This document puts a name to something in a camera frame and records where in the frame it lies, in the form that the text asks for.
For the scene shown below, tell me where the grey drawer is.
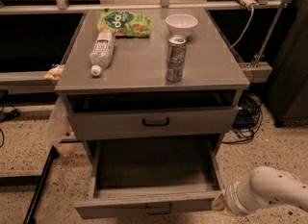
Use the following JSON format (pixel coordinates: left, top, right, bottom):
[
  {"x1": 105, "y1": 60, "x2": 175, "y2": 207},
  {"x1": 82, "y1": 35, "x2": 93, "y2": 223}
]
[
  {"x1": 75, "y1": 135, "x2": 224, "y2": 219},
  {"x1": 68, "y1": 106, "x2": 239, "y2": 140}
]

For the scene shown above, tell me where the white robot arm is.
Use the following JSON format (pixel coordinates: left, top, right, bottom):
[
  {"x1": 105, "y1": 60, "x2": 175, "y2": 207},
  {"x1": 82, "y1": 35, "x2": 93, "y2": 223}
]
[{"x1": 212, "y1": 166, "x2": 308, "y2": 216}]

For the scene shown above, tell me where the grey drawer cabinet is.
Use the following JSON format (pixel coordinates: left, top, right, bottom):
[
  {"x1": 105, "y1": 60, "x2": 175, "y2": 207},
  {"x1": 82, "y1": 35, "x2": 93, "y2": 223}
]
[{"x1": 55, "y1": 9, "x2": 249, "y2": 158}]

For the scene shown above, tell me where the grey metal side beam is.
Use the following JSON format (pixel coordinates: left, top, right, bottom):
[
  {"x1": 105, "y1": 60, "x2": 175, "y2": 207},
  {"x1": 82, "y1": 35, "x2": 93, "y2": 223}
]
[{"x1": 240, "y1": 62, "x2": 272, "y2": 84}]

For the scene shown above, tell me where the silver drink can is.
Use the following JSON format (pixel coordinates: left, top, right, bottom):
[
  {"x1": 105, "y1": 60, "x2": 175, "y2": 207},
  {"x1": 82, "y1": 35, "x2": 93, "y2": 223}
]
[{"x1": 166, "y1": 35, "x2": 187, "y2": 82}]

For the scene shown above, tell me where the clear plastic bag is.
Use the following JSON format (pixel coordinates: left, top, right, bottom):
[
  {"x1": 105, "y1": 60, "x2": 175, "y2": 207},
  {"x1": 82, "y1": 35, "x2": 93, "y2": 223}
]
[{"x1": 43, "y1": 97, "x2": 75, "y2": 157}]

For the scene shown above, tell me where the white bowl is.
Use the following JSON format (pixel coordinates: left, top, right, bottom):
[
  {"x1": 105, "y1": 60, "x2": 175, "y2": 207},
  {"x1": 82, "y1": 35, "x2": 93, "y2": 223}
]
[{"x1": 166, "y1": 13, "x2": 198, "y2": 37}]

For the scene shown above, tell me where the clear plastic water bottle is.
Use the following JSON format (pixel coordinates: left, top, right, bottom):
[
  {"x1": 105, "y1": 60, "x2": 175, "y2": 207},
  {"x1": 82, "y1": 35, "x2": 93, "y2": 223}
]
[{"x1": 90, "y1": 30, "x2": 116, "y2": 77}]

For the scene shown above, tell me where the green snack bag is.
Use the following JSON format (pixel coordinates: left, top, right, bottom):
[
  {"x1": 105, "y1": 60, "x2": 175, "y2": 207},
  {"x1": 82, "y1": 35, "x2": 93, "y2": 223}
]
[{"x1": 97, "y1": 9, "x2": 151, "y2": 38}]

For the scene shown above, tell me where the metal diagonal rod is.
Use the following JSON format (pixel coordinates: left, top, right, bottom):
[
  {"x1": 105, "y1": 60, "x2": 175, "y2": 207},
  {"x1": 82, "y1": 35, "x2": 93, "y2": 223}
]
[{"x1": 250, "y1": 0, "x2": 297, "y2": 68}]

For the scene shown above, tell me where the yellow crumpled wrapper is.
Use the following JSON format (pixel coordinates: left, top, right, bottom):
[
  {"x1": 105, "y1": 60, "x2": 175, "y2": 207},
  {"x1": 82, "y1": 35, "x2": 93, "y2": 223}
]
[{"x1": 44, "y1": 65, "x2": 64, "y2": 81}]

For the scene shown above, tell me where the black cable bundle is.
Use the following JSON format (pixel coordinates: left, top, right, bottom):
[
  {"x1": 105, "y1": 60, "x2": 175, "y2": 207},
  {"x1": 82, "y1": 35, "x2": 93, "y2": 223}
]
[{"x1": 221, "y1": 93, "x2": 264, "y2": 145}]

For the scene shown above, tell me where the black floor rail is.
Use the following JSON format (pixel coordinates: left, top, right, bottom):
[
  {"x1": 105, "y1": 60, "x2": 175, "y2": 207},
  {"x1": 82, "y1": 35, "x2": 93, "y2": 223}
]
[{"x1": 23, "y1": 146, "x2": 59, "y2": 224}]

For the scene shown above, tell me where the white power cable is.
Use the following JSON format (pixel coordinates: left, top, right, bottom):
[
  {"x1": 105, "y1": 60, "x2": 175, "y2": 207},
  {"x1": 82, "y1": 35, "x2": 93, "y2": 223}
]
[{"x1": 228, "y1": 6, "x2": 256, "y2": 50}]

